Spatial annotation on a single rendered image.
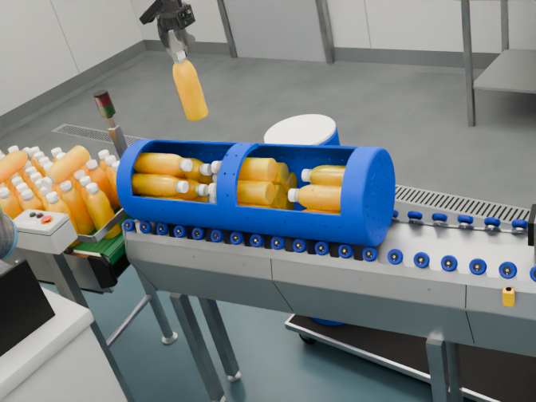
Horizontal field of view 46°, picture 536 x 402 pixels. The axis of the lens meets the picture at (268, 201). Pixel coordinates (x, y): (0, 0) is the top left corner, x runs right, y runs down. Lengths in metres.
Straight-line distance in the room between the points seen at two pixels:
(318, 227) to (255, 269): 0.33
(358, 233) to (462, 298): 0.33
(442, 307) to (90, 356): 0.97
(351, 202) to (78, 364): 0.85
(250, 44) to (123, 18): 1.70
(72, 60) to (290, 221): 5.46
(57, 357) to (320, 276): 0.78
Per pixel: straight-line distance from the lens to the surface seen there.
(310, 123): 2.48
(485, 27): 5.19
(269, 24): 6.19
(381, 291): 1.89
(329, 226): 1.79
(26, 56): 6.82
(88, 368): 1.84
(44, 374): 1.76
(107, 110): 2.73
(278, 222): 1.86
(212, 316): 2.66
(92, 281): 2.44
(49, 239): 2.21
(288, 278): 2.00
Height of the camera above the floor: 2.10
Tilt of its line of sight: 31 degrees down
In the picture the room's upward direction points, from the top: 15 degrees counter-clockwise
